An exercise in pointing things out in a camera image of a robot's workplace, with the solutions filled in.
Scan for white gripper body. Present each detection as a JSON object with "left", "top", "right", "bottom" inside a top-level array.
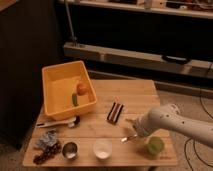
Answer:
[{"left": 132, "top": 116, "right": 150, "bottom": 137}]

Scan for silver metal fork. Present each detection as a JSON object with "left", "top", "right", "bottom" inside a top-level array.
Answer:
[{"left": 121, "top": 134, "right": 137, "bottom": 143}]

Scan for green plastic cup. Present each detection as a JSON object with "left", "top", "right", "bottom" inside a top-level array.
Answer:
[{"left": 146, "top": 136, "right": 165, "bottom": 157}]

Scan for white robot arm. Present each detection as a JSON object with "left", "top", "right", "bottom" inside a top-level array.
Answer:
[{"left": 133, "top": 104, "right": 213, "bottom": 148}]

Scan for small metal cup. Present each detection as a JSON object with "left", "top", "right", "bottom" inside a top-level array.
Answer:
[{"left": 62, "top": 142, "right": 78, "bottom": 159}]

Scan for brown striped chocolate bar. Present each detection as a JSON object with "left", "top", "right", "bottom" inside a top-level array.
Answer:
[{"left": 107, "top": 102, "right": 123, "bottom": 124}]

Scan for wooden table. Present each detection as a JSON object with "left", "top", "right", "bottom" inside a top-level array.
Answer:
[{"left": 22, "top": 78, "right": 179, "bottom": 168}]

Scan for white bowl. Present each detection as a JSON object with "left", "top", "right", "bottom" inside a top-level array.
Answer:
[{"left": 93, "top": 138, "right": 112, "bottom": 160}]

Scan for white dish brush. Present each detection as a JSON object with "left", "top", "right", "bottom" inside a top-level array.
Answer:
[{"left": 37, "top": 116, "right": 80, "bottom": 128}]

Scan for orange fruit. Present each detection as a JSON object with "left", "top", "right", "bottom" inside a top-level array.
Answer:
[{"left": 77, "top": 83, "right": 88, "bottom": 95}]

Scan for low wooden shelf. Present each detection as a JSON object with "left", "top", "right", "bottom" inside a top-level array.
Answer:
[{"left": 63, "top": 42, "right": 213, "bottom": 79}]

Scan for green pepper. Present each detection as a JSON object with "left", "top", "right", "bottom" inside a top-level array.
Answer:
[{"left": 72, "top": 93, "right": 79, "bottom": 107}]

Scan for bunch of dark grapes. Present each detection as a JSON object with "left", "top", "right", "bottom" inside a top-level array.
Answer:
[{"left": 33, "top": 142, "right": 62, "bottom": 165}]

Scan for yellow plastic bin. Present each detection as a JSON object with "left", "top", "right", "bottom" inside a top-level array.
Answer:
[{"left": 42, "top": 61, "right": 97, "bottom": 120}]

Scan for crumpled blue-grey cloth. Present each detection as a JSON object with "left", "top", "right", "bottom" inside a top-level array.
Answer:
[{"left": 35, "top": 130, "right": 57, "bottom": 150}]

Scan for metal pole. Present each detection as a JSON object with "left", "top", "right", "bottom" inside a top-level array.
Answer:
[{"left": 64, "top": 0, "right": 77, "bottom": 46}]

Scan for black cables on floor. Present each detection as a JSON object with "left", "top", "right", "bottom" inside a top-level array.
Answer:
[{"left": 183, "top": 63, "right": 213, "bottom": 171}]

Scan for black handle on shelf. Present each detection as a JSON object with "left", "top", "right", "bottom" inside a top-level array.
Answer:
[{"left": 162, "top": 55, "right": 191, "bottom": 65}]

